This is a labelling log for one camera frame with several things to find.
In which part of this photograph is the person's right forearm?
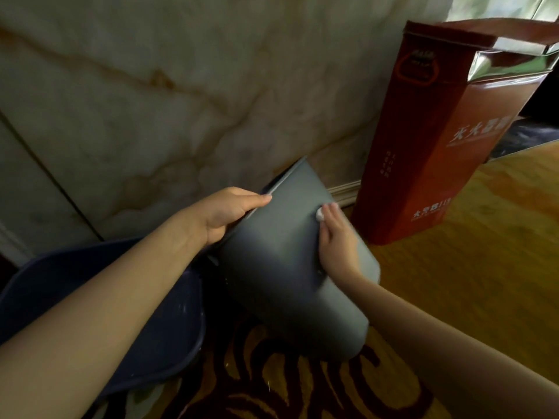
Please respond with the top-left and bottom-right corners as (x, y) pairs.
(345, 274), (559, 419)

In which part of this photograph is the person's left hand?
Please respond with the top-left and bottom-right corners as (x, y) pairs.
(183, 186), (273, 247)

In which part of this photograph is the person's right hand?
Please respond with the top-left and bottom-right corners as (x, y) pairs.
(317, 203), (363, 286)

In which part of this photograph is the blue-grey square plastic basin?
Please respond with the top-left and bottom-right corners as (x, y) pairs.
(0, 237), (207, 406)

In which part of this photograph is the black plastic bag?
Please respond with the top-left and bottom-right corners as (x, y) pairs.
(491, 117), (559, 160)

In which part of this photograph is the red fire extinguisher box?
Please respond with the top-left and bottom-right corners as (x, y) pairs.
(351, 17), (559, 246)

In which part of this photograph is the dark brown wooden door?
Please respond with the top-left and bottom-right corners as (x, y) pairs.
(0, 253), (17, 293)

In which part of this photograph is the grey plastic trash bin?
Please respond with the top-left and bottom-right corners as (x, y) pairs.
(216, 155), (381, 362)

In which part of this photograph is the white door frame trim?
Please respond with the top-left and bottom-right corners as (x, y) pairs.
(0, 222), (36, 267)

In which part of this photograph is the white moulded baseboard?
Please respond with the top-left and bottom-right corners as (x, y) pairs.
(327, 179), (363, 208)

